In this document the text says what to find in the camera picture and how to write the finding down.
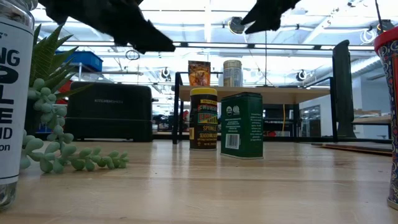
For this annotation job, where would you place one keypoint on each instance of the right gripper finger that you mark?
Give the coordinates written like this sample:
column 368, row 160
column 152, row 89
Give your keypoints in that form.
column 264, row 27
column 253, row 17

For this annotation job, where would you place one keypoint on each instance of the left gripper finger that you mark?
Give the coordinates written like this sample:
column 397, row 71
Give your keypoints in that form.
column 143, row 37

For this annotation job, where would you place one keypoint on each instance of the orange brown spice pouch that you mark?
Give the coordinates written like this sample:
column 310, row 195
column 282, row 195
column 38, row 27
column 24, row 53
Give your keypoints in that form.
column 199, row 73

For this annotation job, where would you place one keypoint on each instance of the dark green spice tin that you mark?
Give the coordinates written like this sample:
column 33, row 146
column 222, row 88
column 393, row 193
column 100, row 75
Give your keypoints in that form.
column 242, row 124

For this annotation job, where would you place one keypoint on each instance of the yellow-lid onion seasoning jar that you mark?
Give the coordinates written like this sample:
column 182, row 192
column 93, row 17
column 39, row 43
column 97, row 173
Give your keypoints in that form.
column 203, row 121

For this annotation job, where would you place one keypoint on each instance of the white round lid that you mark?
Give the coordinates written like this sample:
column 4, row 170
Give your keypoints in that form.
column 15, row 109

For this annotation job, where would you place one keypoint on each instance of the blue shelf bin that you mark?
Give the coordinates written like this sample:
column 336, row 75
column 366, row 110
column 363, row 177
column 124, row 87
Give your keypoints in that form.
column 84, row 60

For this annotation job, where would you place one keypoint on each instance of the wooden shelf with black legs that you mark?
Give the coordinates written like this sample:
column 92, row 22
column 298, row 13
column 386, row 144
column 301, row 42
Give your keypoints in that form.
column 273, row 95

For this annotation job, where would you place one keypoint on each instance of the potted artificial succulent plant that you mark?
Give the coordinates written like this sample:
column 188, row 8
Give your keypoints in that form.
column 49, row 77

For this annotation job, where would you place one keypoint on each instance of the black toaster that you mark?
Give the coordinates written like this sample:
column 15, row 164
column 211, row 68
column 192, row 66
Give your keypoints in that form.
column 109, row 112

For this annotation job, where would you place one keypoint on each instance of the canyon landscape print book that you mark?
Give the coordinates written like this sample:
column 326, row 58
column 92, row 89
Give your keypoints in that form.
column 351, row 148

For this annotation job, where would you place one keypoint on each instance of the black aluminium table frame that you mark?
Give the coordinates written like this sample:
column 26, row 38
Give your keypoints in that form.
column 311, row 139

